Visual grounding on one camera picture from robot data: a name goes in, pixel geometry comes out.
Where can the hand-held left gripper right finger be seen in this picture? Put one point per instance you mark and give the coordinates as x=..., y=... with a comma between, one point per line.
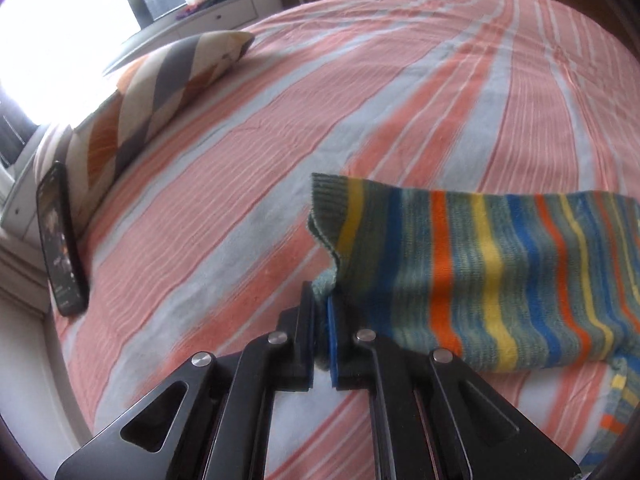
x=333, y=347

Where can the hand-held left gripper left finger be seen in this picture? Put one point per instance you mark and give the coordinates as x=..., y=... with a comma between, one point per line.
x=300, y=341

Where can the striped knit sweater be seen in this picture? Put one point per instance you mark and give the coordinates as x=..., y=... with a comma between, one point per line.
x=475, y=285

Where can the pink striped bed sheet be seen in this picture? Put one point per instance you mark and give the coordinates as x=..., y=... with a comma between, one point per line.
x=350, y=110

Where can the black smartphone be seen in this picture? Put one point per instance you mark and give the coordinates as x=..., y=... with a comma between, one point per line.
x=60, y=240

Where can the chevron patterned pillow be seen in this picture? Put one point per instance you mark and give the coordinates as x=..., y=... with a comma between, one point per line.
x=150, y=95

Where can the white cabinet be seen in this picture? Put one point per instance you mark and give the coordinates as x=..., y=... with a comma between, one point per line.
x=15, y=210

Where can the pale pillow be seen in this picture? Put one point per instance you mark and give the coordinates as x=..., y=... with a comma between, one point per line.
x=50, y=146

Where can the window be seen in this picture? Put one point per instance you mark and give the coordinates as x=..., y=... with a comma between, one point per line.
x=60, y=20

